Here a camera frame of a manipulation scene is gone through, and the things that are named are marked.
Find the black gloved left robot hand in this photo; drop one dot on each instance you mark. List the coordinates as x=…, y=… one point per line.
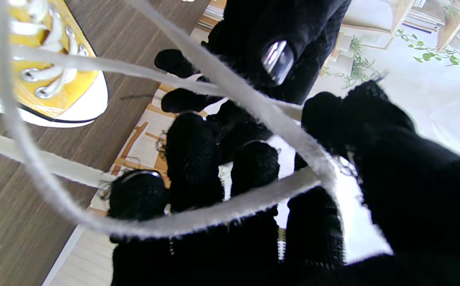
x=293, y=24

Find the yellow canvas sneaker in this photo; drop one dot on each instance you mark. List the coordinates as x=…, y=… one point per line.
x=75, y=85

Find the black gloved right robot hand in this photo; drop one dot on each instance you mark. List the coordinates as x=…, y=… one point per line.
x=420, y=198

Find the printed room scene backdrop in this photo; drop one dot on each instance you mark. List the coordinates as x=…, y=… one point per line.
x=432, y=91

